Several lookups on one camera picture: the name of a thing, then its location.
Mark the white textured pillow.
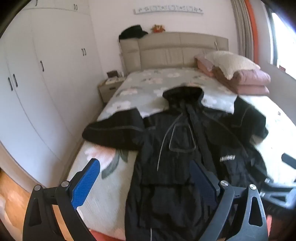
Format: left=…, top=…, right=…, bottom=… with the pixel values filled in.
left=205, top=51, right=260, bottom=80

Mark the beige padded headboard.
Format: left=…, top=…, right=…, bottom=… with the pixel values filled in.
left=120, top=32, right=229, bottom=77

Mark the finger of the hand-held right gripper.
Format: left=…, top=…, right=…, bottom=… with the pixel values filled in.
left=281, top=153, right=296, bottom=169

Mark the white wall decoration strip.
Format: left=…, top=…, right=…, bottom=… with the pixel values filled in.
left=134, top=5, right=204, bottom=15

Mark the white wardrobe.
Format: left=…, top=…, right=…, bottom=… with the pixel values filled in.
left=0, top=0, right=103, bottom=187

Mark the pink folded quilt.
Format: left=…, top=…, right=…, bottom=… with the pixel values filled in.
left=212, top=66, right=271, bottom=95

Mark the white floral quilted bedspread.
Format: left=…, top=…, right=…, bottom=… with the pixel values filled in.
left=66, top=94, right=296, bottom=240

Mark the orange curtain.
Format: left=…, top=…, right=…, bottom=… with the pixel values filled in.
left=245, top=0, right=260, bottom=67

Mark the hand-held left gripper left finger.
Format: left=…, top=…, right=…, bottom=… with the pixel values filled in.
left=23, top=158, right=101, bottom=241

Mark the beige nightstand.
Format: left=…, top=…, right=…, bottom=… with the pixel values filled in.
left=97, top=77, right=126, bottom=103

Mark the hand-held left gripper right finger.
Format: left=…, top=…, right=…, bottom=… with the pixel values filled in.
left=189, top=159, right=269, bottom=241

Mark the window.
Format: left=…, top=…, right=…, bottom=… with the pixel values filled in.
left=266, top=7, right=296, bottom=80

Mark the grey curtain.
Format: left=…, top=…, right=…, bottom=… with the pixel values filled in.
left=231, top=0, right=253, bottom=62

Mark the black hooded jacket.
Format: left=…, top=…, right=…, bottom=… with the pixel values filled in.
left=82, top=86, right=270, bottom=241

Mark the black cloth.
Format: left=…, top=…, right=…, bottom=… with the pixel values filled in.
left=118, top=25, right=148, bottom=43

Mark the red floor mat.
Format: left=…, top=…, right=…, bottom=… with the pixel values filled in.
left=89, top=228, right=126, bottom=241

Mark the grey floral bed sheet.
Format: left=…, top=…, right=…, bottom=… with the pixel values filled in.
left=97, top=68, right=237, bottom=121

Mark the dark blue metal frame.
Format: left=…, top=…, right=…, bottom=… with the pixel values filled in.
left=260, top=178, right=296, bottom=210

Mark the pink pillow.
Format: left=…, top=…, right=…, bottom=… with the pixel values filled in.
left=194, top=55, right=215, bottom=77

